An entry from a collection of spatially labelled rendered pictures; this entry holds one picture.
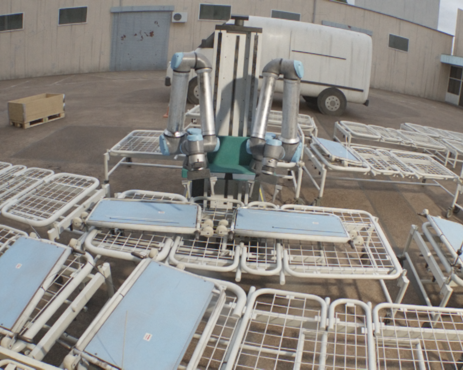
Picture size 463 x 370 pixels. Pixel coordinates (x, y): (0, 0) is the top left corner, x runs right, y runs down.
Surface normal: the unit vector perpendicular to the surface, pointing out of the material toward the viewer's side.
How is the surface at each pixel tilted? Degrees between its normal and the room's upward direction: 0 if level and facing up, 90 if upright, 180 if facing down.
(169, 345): 7
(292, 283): 0
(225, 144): 90
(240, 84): 90
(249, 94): 90
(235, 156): 90
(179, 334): 7
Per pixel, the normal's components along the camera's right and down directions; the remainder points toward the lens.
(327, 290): 0.07, -0.92
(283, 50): 0.05, 0.37
